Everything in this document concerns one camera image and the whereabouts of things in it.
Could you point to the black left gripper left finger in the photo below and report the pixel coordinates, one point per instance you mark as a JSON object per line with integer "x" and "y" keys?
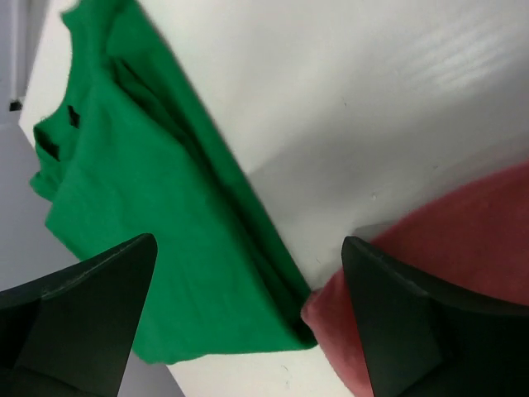
{"x": 70, "y": 333}

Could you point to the green folded t-shirt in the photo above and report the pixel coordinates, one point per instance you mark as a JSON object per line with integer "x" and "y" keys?
{"x": 131, "y": 150}

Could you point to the salmon pink t-shirt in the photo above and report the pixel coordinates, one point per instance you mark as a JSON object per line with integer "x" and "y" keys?
{"x": 475, "y": 237}

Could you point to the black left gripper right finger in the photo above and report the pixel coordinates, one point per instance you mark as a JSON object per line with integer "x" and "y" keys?
{"x": 423, "y": 336}

